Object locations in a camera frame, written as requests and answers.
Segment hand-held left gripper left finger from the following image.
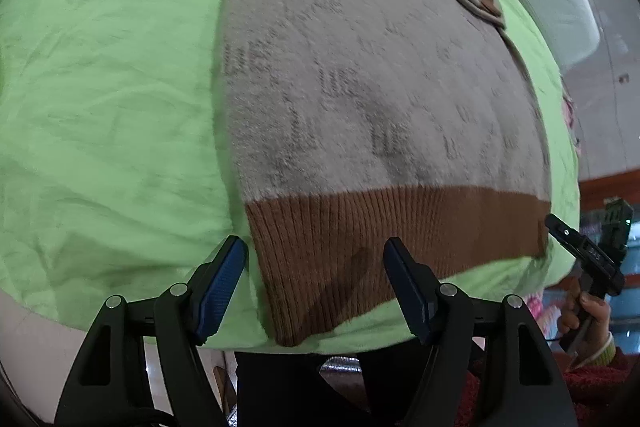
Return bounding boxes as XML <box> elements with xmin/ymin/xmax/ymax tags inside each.
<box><xmin>54</xmin><ymin>234</ymin><xmax>248</xmax><ymax>427</ymax></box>

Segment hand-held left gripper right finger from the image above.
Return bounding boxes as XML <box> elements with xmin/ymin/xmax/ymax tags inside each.
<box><xmin>382</xmin><ymin>237</ymin><xmax>578</xmax><ymax>427</ymax></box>

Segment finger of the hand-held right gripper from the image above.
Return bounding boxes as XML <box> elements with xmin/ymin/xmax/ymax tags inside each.
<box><xmin>545</xmin><ymin>213</ymin><xmax>615</xmax><ymax>274</ymax></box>

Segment beige knitted sweater brown hem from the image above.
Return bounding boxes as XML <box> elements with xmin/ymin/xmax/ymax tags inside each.
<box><xmin>212</xmin><ymin>0</ymin><xmax>553</xmax><ymax>348</ymax></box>

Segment person's right forearm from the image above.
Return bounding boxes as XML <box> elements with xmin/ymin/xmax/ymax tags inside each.
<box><xmin>562</xmin><ymin>334</ymin><xmax>638</xmax><ymax>413</ymax></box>

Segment person's right hand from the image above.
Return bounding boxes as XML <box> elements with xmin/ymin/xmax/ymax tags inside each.
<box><xmin>557</xmin><ymin>294</ymin><xmax>613</xmax><ymax>349</ymax></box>

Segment wooden cabinet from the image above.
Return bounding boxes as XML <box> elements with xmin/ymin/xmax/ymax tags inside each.
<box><xmin>577</xmin><ymin>169</ymin><xmax>640</xmax><ymax>212</ymax></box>

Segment pink cloth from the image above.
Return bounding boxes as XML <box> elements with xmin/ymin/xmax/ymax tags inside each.
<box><xmin>561</xmin><ymin>94</ymin><xmax>582</xmax><ymax>145</ymax></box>

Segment bed mattress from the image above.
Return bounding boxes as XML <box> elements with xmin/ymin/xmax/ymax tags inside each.
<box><xmin>0</xmin><ymin>292</ymin><xmax>88</xmax><ymax>425</ymax></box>

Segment green bed sheet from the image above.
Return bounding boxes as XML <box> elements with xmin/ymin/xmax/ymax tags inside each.
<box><xmin>0</xmin><ymin>0</ymin><xmax>581</xmax><ymax>353</ymax></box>

